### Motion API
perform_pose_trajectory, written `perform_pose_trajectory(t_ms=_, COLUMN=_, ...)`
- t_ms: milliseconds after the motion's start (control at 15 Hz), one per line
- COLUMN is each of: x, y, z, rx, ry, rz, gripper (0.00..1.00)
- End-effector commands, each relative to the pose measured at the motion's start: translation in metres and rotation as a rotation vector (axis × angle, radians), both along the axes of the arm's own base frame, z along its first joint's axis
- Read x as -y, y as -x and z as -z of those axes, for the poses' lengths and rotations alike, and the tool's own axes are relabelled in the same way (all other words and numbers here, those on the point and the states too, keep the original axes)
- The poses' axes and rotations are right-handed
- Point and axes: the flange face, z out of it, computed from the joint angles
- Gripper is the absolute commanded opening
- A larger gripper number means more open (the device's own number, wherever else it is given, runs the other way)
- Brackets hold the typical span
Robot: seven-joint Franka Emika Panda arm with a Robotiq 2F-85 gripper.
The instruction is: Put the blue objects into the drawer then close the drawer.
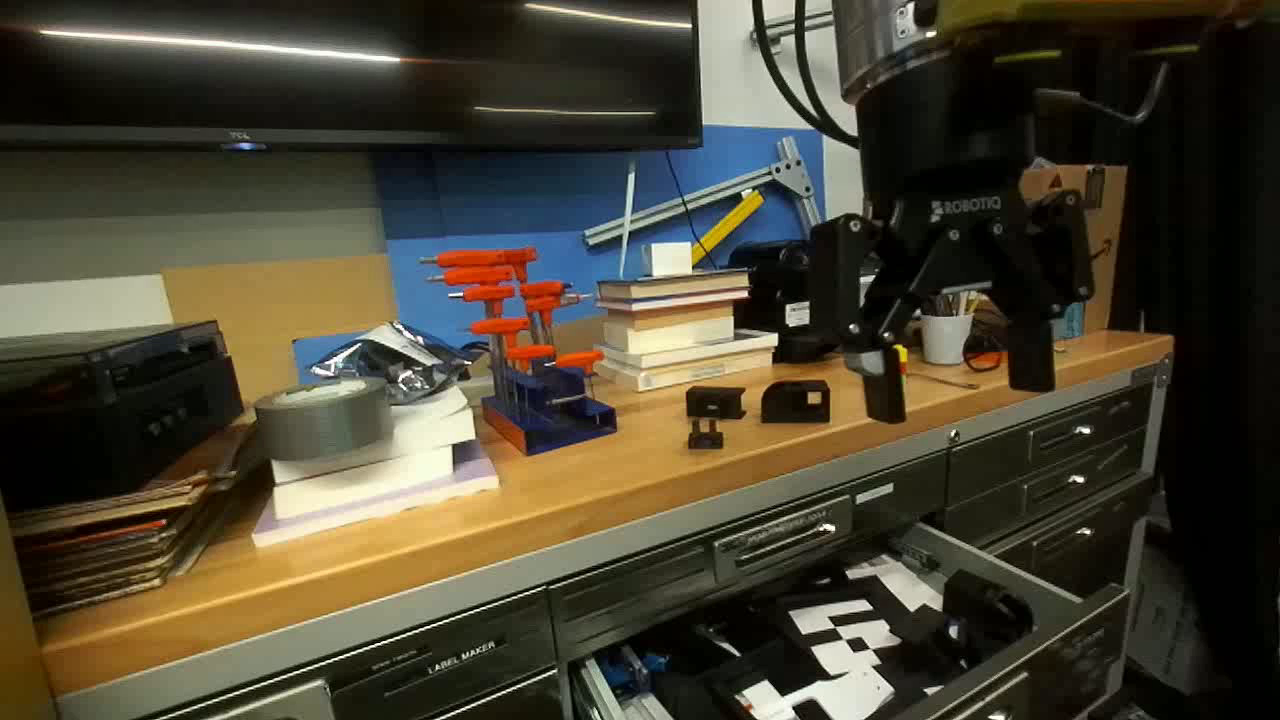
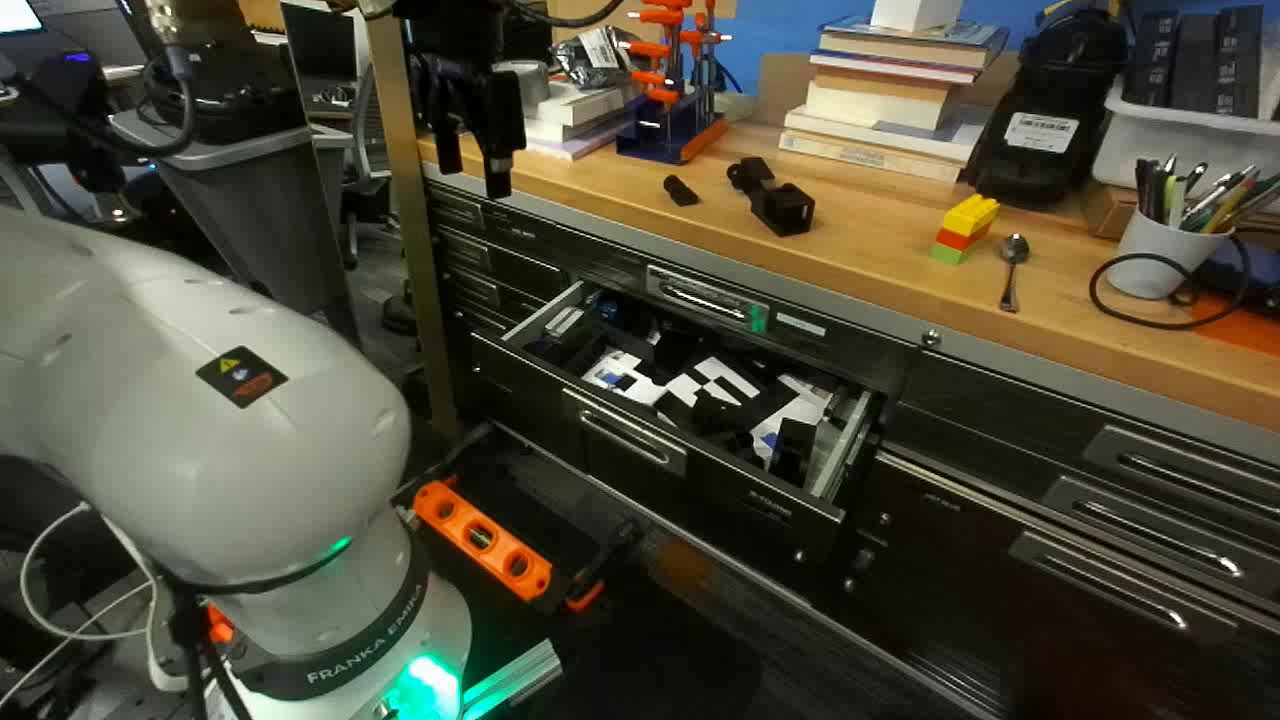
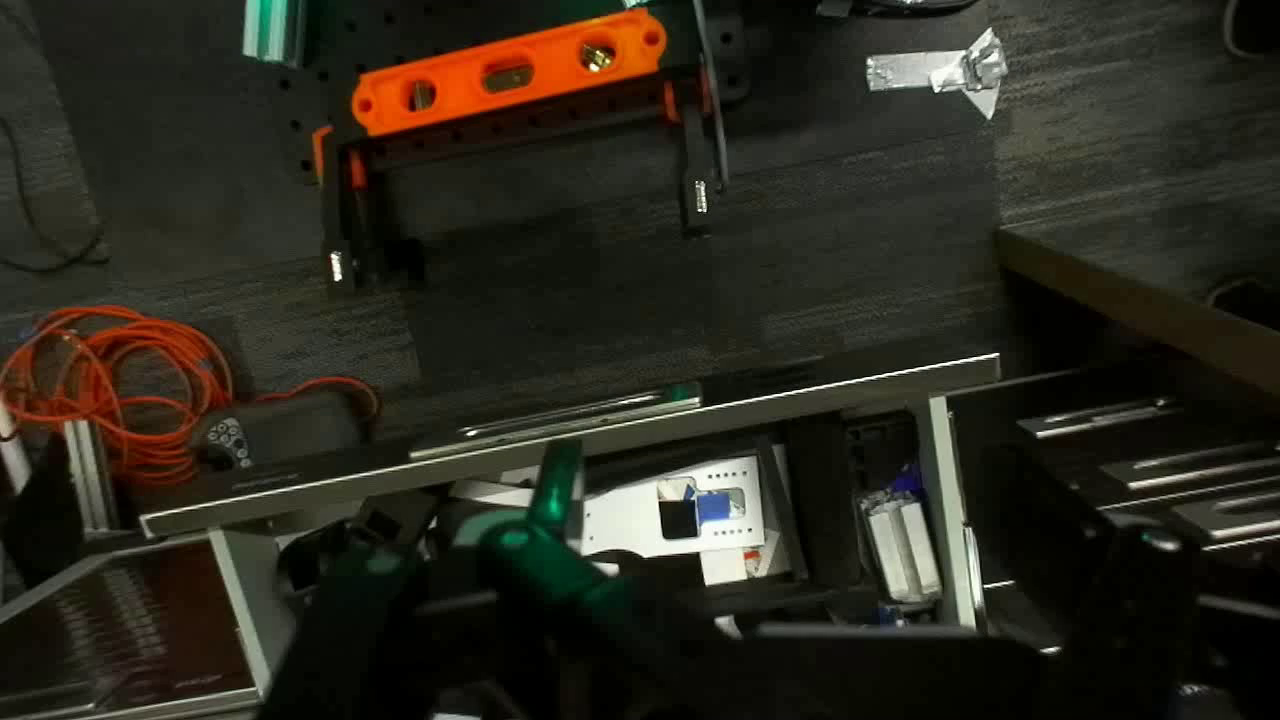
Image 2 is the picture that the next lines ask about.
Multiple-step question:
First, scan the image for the black plastic part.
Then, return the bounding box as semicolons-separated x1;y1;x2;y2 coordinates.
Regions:
763;417;823;485

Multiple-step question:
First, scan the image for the black upright box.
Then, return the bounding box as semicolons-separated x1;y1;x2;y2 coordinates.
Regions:
1124;7;1186;111
1174;7;1224;118
1213;3;1274;121

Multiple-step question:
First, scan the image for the gray metal tool drawer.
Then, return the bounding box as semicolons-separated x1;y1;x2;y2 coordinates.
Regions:
465;278;896;582

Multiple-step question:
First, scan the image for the thin red-edged book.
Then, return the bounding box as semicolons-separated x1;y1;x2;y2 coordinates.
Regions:
808;48;991;94

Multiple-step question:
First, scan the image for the yellow pencil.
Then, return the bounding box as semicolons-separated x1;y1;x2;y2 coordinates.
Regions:
1206;173;1274;237

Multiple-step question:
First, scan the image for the black marker pen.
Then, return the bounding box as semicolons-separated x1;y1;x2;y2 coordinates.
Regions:
1134;156;1166;223

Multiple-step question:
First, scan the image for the blue wall panel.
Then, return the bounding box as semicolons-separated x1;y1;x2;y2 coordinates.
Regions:
725;0;1152;95

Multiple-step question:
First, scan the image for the orange T-handle hex key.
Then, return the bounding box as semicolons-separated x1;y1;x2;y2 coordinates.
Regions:
643;80;688;132
624;63;678;126
635;0;694;111
674;17;725;126
624;37;678;118

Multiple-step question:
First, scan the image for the thick white book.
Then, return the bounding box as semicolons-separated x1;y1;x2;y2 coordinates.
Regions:
801;71;984;138

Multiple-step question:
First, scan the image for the white cable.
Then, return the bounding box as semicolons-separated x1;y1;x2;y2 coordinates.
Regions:
13;496;185;698

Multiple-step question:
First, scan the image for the orange spirit level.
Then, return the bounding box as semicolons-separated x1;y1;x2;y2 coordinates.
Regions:
409;476;558;610

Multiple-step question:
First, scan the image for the white pen cup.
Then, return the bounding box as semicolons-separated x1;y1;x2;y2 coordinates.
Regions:
1106;204;1238;303

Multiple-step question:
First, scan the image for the blue hex key stand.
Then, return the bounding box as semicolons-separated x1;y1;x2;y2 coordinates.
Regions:
613;95;733;170

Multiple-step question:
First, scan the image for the white flat plate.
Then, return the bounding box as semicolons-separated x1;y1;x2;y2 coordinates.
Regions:
665;353;763;413
752;376;837;464

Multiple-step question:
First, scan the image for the white paperback book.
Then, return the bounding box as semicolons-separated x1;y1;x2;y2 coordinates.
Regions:
775;127;971;190
782;106;984;170

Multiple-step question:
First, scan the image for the black bag with white label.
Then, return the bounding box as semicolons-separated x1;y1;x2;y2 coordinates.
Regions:
957;3;1134;213

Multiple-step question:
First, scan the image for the small white box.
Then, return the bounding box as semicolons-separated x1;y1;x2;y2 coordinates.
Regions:
874;0;965;37

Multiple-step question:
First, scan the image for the black lugged plastic block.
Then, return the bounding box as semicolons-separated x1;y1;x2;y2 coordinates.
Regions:
725;154;783;196

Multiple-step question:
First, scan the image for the tan vertical post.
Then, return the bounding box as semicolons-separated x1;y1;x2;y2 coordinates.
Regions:
359;0;465;458

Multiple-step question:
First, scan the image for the dark cabinet drawer front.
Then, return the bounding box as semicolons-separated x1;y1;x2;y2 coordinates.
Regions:
624;251;926;393
1044;476;1280;575
1014;533;1280;645
1085;423;1280;513

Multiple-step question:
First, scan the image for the yellow red green brick stack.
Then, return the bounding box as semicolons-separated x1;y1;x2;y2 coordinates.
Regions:
929;191;1003;269

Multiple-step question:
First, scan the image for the white plastic bin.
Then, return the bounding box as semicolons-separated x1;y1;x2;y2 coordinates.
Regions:
1088;75;1280;191

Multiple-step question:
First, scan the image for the dark workbench drawer cabinet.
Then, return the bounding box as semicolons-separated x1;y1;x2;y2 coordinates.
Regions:
425;173;1280;720

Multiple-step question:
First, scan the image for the gray cover book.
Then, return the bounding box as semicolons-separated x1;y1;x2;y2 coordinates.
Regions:
818;22;1014;71

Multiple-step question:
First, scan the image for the black equipment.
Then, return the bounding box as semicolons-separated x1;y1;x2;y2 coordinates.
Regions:
171;23;314;144

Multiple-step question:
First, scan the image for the black orange clamp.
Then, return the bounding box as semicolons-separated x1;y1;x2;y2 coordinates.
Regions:
565;516;643;617

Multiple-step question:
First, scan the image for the black deep drawer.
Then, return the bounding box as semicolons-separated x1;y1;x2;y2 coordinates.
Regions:
394;419;752;645

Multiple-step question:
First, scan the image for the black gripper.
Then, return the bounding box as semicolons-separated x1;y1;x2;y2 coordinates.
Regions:
398;0;553;204

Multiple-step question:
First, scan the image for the black cable loop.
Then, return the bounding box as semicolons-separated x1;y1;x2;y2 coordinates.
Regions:
1085;232;1257;336

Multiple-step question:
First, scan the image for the purple board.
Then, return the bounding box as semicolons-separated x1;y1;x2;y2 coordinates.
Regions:
523;126;640;165

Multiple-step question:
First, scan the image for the green pen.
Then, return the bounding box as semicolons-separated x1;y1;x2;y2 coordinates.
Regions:
1160;165;1192;230

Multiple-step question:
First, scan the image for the metal spoon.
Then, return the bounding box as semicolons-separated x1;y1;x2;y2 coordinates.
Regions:
997;230;1038;316

